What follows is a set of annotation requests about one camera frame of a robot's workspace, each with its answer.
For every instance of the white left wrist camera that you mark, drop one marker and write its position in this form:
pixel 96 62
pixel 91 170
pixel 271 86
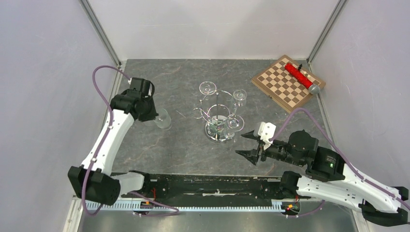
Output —
pixel 151 90

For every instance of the white cable duct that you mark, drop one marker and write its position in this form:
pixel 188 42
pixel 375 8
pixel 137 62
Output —
pixel 141 206

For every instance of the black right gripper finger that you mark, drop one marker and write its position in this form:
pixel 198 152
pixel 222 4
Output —
pixel 251 155
pixel 251 135

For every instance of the chrome wine glass rack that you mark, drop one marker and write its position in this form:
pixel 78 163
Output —
pixel 216 110

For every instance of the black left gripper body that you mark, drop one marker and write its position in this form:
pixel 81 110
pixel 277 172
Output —
pixel 149 111

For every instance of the wooden chessboard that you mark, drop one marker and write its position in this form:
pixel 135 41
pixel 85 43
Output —
pixel 276 82

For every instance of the clear wine glass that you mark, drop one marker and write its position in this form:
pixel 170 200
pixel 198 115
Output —
pixel 163 119
pixel 239 101
pixel 207 88
pixel 234 124

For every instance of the red glitter microphone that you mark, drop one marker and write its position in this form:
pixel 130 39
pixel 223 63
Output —
pixel 301 78

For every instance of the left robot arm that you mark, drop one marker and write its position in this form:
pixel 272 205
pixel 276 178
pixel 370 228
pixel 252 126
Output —
pixel 92 180

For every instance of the aluminium frame rail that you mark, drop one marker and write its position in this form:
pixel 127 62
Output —
pixel 100 31

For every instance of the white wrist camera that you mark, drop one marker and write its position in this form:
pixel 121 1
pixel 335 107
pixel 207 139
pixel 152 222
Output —
pixel 151 90
pixel 264 132

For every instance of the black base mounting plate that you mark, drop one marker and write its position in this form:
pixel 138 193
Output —
pixel 212 190

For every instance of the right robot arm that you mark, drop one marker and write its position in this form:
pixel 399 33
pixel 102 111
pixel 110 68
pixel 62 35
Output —
pixel 328 177

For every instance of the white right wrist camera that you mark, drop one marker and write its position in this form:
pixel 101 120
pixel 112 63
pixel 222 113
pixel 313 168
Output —
pixel 264 132

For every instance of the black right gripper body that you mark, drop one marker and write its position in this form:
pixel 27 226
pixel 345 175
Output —
pixel 277 150

